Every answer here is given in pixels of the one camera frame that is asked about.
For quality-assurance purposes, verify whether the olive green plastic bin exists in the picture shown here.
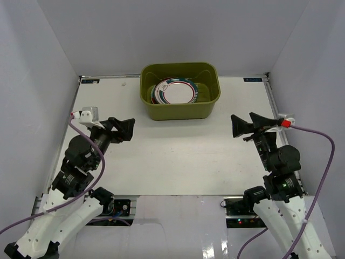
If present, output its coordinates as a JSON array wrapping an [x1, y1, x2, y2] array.
[[140, 62, 220, 121]]

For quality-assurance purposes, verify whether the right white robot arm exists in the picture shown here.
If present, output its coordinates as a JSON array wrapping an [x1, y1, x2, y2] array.
[[224, 112, 331, 258]]

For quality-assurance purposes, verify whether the left table corner label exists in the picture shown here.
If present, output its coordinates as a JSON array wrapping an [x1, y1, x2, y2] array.
[[80, 79, 100, 84]]

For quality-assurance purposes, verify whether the teal scalloped plate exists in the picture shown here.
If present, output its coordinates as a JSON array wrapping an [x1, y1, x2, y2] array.
[[150, 86, 158, 104]]

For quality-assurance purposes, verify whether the right table corner label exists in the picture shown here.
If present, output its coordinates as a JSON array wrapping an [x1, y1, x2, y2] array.
[[243, 77, 263, 83]]

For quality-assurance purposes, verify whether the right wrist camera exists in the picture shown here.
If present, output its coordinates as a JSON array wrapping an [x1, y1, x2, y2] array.
[[266, 114, 295, 133]]

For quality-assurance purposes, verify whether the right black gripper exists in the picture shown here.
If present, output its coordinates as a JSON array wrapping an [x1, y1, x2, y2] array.
[[230, 112, 278, 171]]

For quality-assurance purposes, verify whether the table corner label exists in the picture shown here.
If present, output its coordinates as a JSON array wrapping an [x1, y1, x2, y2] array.
[[80, 79, 100, 84], [243, 77, 263, 83]]

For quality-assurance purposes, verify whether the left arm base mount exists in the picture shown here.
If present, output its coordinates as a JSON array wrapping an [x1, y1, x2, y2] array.
[[87, 199, 134, 227]]

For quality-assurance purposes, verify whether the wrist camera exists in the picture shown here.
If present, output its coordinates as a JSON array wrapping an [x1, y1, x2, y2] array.
[[266, 114, 295, 133], [71, 106, 105, 129]]

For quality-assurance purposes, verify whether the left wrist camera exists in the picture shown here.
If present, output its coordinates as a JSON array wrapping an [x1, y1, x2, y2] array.
[[71, 106, 105, 129]]

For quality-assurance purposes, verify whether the white orange sunburst plate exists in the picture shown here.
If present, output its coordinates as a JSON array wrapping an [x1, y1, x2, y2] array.
[[155, 78, 170, 104]]

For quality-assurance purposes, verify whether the white plate green rim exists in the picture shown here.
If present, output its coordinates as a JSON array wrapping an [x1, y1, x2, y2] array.
[[164, 77, 198, 104]]

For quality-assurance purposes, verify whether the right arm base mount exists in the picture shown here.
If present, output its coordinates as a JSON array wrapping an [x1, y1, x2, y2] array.
[[220, 196, 266, 229]]

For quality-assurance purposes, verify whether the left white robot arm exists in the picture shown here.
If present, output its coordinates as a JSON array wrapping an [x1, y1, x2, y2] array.
[[4, 117, 135, 258]]

